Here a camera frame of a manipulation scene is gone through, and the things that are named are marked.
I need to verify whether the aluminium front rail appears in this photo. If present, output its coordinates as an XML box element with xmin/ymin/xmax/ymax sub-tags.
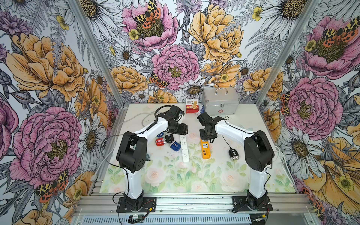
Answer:
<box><xmin>74</xmin><ymin>193</ymin><xmax>314</xmax><ymax>216</ymax></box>

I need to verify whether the orange power strip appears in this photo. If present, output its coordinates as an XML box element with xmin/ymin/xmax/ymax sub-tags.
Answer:
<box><xmin>200</xmin><ymin>139</ymin><xmax>211</xmax><ymax>159</ymax></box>

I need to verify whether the red white bandage box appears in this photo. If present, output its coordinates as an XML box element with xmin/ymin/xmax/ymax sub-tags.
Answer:
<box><xmin>186</xmin><ymin>98</ymin><xmax>199</xmax><ymax>113</ymax></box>

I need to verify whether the grey power strip cord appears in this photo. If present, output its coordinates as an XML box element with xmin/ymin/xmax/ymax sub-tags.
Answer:
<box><xmin>120</xmin><ymin>110</ymin><xmax>158</xmax><ymax>133</ymax></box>

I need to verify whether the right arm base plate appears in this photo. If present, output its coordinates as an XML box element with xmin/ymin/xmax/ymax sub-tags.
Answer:
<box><xmin>232</xmin><ymin>195</ymin><xmax>273</xmax><ymax>213</ymax></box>

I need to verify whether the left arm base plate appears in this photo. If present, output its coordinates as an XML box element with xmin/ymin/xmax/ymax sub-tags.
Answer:
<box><xmin>116</xmin><ymin>196</ymin><xmax>157</xmax><ymax>213</ymax></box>

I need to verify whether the white power strip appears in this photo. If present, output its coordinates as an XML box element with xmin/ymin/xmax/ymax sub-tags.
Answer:
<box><xmin>180</xmin><ymin>136</ymin><xmax>190</xmax><ymax>163</ymax></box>

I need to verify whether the blue white tissue pack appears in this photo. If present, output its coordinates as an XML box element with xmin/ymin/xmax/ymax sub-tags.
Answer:
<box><xmin>199</xmin><ymin>106</ymin><xmax>205</xmax><ymax>114</ymax></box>

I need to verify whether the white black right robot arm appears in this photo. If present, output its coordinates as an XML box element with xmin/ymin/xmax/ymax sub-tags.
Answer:
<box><xmin>197</xmin><ymin>112</ymin><xmax>275</xmax><ymax>210</ymax></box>

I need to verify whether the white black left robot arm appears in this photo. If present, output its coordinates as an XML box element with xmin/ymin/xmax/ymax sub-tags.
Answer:
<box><xmin>116</xmin><ymin>105</ymin><xmax>188</xmax><ymax>212</ymax></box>

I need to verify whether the black silver shaver head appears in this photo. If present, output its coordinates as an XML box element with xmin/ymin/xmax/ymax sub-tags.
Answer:
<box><xmin>165</xmin><ymin>134</ymin><xmax>174</xmax><ymax>144</ymax></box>

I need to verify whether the silver first aid case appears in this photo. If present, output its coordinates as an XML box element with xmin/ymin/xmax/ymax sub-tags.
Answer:
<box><xmin>202</xmin><ymin>87</ymin><xmax>239</xmax><ymax>116</ymax></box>

